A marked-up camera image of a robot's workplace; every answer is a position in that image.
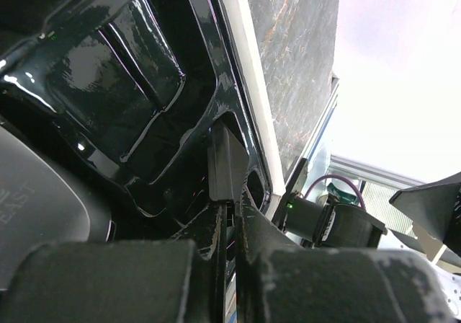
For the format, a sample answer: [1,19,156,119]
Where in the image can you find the black comb guard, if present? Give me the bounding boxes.
[207,123,249,203]

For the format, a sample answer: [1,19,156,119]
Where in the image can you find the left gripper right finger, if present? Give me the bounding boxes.
[236,188,454,322]

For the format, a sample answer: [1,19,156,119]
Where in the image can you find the white clipper kit box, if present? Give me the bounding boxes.
[1,0,275,234]

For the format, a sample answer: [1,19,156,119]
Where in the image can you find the black silver hair clipper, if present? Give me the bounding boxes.
[1,128,111,291]

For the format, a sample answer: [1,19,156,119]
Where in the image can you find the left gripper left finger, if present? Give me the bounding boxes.
[1,202,228,322]

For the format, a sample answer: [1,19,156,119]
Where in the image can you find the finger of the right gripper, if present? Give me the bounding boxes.
[389,173,460,240]

